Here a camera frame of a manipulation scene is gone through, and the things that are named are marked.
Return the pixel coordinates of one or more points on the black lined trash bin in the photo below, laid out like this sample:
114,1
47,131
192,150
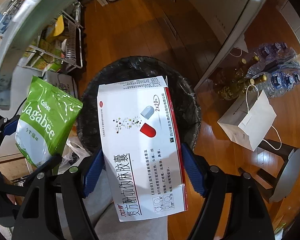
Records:
130,70

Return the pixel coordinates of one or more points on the pack of water bottles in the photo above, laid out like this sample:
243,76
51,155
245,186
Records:
280,77

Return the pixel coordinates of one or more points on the green snack bag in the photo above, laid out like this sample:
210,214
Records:
45,120

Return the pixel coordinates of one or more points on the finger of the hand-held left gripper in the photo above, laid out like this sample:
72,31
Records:
10,127
53,161

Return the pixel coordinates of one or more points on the white cabinet panel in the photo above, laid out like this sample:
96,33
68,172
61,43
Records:
222,17

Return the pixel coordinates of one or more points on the clear plastic bag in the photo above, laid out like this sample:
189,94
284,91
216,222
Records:
73,152

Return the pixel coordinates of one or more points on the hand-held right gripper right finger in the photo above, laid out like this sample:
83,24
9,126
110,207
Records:
193,172

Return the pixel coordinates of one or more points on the group of gold-capped glass bottles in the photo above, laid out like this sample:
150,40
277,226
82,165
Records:
236,85

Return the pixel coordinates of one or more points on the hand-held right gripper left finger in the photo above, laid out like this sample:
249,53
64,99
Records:
95,172

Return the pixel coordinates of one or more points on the white paper bag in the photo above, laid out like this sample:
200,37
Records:
252,120

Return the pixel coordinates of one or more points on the cardboard box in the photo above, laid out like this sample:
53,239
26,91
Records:
62,83

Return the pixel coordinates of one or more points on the grey round stool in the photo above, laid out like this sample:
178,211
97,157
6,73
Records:
287,175

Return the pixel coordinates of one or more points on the green tea box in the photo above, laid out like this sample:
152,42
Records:
50,63

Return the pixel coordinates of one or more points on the white medicine box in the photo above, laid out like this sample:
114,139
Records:
140,142

